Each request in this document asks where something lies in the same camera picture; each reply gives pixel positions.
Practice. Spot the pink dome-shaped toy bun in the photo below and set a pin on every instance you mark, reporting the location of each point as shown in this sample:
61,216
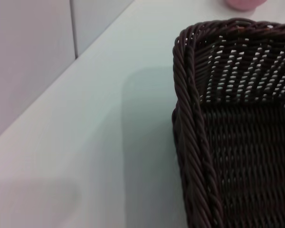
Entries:
244,3

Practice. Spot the dark woven rectangular basket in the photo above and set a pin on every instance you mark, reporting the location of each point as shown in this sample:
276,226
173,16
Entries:
240,147

